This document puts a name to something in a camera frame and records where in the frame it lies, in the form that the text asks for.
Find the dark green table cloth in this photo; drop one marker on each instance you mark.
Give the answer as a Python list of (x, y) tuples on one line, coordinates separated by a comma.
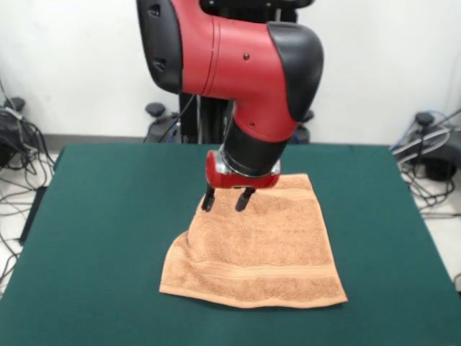
[(108, 216)]

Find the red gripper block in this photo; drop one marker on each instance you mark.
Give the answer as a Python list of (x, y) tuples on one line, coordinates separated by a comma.
[(237, 180)]

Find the orange terry towel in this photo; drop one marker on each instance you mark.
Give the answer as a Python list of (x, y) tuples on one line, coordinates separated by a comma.
[(259, 252)]

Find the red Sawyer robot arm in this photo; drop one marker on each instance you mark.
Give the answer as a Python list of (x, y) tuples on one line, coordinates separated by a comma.
[(234, 72)]

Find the black pedestal foot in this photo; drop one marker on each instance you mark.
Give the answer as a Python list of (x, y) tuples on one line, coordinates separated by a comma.
[(304, 129), (437, 166), (11, 129), (155, 109)]

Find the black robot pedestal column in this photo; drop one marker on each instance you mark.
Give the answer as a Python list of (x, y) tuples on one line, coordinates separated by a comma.
[(209, 119)]

